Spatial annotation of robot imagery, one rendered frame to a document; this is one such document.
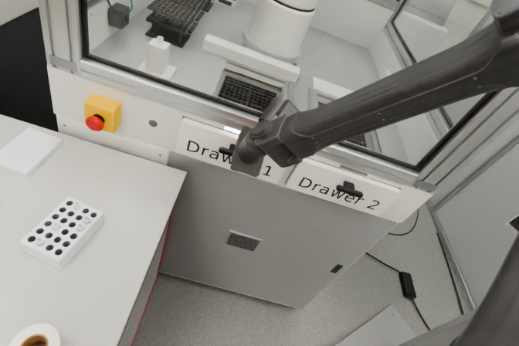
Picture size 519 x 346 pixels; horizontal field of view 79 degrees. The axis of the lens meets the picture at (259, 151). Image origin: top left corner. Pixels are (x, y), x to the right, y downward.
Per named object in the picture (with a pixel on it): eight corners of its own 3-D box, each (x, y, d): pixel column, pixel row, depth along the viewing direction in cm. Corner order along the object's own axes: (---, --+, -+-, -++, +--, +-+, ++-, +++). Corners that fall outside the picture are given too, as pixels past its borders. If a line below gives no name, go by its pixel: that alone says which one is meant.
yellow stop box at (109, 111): (112, 136, 78) (113, 113, 73) (83, 127, 77) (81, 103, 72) (121, 123, 81) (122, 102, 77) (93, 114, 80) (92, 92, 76)
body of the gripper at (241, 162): (268, 136, 73) (276, 127, 66) (256, 178, 71) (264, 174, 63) (242, 127, 72) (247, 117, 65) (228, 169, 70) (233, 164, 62)
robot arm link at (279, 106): (260, 133, 51) (293, 166, 55) (298, 83, 55) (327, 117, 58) (230, 134, 62) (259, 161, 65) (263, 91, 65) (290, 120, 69)
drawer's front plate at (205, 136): (276, 184, 87) (292, 157, 80) (174, 151, 83) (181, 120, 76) (277, 179, 88) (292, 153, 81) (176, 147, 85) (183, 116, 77)
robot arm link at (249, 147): (241, 141, 58) (266, 160, 58) (262, 113, 60) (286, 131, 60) (235, 149, 64) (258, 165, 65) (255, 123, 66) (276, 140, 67)
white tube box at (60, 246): (60, 270, 61) (59, 261, 58) (22, 251, 61) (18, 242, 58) (103, 222, 70) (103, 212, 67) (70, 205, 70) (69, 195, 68)
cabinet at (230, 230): (299, 317, 147) (405, 225, 95) (75, 258, 134) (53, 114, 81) (302, 172, 218) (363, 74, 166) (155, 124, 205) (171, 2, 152)
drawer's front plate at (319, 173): (378, 216, 91) (401, 193, 84) (285, 187, 87) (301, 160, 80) (378, 212, 92) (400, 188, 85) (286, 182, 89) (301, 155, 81)
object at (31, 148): (27, 178, 71) (25, 173, 70) (-12, 164, 71) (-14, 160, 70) (62, 144, 81) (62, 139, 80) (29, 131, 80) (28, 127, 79)
